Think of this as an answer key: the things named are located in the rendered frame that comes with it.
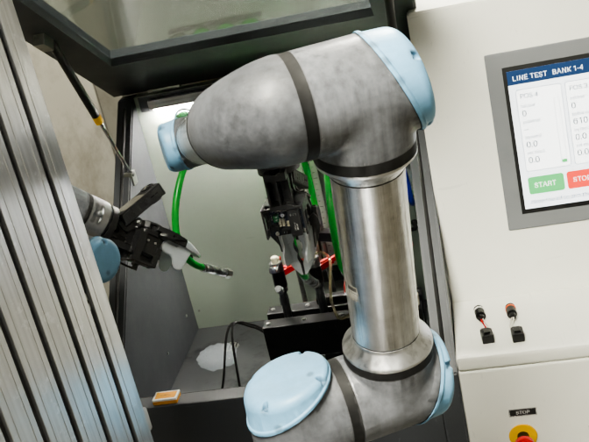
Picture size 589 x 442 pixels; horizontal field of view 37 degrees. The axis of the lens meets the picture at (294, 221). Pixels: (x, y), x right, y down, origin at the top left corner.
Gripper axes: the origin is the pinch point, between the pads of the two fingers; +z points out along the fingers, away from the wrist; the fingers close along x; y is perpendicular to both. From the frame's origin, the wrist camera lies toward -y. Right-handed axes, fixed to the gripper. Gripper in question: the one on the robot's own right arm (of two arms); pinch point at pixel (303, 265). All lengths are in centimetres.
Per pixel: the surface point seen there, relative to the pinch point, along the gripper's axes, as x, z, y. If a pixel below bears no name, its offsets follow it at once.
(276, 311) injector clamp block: -14.8, 23.9, -31.0
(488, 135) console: 35.3, -7.6, -32.7
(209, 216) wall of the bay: -32, 9, -57
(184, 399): -30.3, 26.9, -4.5
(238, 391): -19.2, 26.9, -5.1
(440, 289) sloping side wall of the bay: 21.9, 15.7, -15.0
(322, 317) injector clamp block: -3.9, 23.9, -25.8
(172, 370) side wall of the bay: -43, 36, -33
